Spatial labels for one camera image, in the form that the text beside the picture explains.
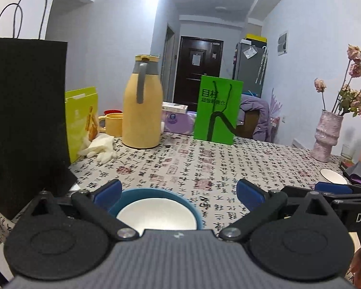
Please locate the white box on tissues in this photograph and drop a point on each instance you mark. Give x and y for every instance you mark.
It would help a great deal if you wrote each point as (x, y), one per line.
(174, 107)

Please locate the black paper bag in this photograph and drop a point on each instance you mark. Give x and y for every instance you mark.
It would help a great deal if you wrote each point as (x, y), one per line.
(34, 154)

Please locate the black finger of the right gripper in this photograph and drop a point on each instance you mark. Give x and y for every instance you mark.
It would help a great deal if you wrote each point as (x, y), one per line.
(332, 188)

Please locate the calligraphy print tablecloth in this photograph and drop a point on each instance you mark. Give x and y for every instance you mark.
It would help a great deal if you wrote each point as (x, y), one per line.
(205, 173)

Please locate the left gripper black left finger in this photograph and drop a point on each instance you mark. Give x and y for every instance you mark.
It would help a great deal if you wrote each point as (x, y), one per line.
(63, 238)

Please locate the purple tissue pack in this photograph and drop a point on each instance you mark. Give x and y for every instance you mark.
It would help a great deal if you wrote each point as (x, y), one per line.
(179, 123)

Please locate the pink textured vase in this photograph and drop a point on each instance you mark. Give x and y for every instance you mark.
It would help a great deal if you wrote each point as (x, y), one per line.
(326, 135)

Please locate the dark brown door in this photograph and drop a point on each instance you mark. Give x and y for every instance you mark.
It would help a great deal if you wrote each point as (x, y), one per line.
(197, 57)

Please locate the right hand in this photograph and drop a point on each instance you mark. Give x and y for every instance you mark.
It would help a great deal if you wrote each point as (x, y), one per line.
(355, 268)

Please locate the green paper bag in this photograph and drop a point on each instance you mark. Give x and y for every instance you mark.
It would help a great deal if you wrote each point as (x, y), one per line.
(219, 100)

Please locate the purple jacket on chair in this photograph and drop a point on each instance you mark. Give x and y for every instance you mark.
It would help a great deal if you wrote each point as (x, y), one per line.
(263, 129)

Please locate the yellow mug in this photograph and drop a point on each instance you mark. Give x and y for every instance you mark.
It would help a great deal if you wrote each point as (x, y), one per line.
(113, 124)

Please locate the brown wooden chair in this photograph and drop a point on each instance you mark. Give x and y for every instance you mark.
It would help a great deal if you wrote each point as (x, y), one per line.
(246, 128)

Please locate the drinking glass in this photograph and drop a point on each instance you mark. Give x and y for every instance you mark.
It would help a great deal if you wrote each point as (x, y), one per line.
(347, 154)

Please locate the red cup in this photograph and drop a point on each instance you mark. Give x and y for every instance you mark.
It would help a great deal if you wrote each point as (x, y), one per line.
(106, 112)

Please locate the white gloves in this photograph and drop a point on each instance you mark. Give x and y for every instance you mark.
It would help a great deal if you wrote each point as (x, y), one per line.
(101, 147)

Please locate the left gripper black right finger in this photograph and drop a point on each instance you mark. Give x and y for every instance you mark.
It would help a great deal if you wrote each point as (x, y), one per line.
(292, 233)

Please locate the yellow box on fridge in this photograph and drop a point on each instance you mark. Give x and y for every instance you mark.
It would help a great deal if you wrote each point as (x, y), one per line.
(256, 37)

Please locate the grey refrigerator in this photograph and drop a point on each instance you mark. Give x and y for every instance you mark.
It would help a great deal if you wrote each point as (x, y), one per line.
(249, 65)

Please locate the yellow thermos jug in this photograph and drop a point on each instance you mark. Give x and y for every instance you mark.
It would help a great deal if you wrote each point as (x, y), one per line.
(142, 105)

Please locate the blue bowl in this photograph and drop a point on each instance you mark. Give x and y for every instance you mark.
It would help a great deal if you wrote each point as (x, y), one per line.
(133, 195)

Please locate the wall picture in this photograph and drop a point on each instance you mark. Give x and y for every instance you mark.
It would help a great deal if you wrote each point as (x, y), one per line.
(282, 45)

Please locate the white bowl black rim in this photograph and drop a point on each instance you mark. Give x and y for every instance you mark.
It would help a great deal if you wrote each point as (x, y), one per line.
(331, 176)
(157, 214)

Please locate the dried pink flowers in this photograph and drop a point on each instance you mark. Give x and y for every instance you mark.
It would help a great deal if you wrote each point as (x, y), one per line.
(348, 100)

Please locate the yellow green snack bag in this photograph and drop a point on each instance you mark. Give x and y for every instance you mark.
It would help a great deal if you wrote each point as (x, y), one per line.
(81, 106)

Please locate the grey purple cloth pouch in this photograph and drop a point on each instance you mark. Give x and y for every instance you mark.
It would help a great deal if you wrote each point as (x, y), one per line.
(353, 173)

